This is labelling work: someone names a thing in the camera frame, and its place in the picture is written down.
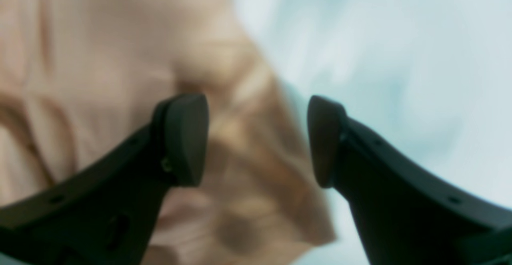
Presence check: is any peach T-shirt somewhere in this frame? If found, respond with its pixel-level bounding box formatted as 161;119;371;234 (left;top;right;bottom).
1;0;335;265

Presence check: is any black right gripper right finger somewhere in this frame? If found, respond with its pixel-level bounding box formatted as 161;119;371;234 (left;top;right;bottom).
307;96;512;265

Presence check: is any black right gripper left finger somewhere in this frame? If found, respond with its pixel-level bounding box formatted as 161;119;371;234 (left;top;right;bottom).
0;94;209;265

